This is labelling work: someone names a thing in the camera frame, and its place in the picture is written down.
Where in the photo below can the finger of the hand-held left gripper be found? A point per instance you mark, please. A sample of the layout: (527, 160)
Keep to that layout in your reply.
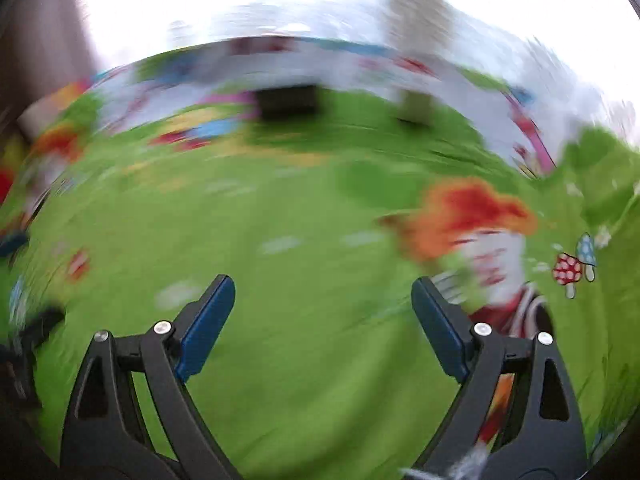
(12, 244)

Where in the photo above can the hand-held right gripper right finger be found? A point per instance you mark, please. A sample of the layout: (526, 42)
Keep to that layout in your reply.
(440, 330)

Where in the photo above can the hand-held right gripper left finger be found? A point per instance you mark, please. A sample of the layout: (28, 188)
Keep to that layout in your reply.
(207, 330)

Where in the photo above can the cartoon printed green cloth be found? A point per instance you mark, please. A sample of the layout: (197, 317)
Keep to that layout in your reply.
(300, 200)

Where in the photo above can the brown curtain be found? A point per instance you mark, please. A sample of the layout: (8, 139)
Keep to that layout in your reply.
(40, 35)

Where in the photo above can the black box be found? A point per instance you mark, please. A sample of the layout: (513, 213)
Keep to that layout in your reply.
(287, 102)

